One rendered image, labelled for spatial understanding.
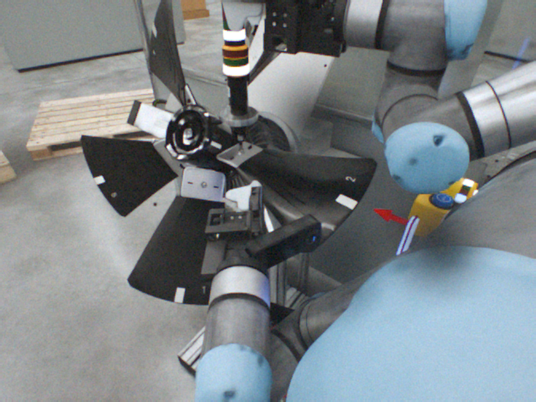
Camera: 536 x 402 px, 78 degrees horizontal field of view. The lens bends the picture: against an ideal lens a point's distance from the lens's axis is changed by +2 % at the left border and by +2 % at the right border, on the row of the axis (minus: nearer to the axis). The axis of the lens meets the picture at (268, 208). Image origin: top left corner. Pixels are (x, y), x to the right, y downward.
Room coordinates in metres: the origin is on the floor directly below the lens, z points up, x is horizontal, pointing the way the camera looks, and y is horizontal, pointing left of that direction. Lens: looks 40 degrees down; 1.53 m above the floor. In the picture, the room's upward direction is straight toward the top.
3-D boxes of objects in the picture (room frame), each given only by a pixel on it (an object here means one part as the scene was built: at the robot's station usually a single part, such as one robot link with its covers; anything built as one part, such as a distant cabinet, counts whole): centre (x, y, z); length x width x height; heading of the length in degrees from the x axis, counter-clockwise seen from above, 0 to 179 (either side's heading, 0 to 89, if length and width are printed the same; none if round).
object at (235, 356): (0.17, 0.03, 1.18); 0.11 x 0.08 x 0.09; 0
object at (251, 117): (0.60, 0.05, 1.31); 0.09 x 0.07 x 0.10; 178
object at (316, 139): (1.17, -0.14, 0.92); 0.17 x 0.16 x 0.11; 143
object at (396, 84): (0.45, -0.19, 1.34); 0.11 x 0.08 x 0.11; 170
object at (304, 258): (1.10, -0.18, 0.42); 0.04 x 0.04 x 0.83; 53
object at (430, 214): (0.61, -0.41, 1.02); 0.16 x 0.10 x 0.11; 143
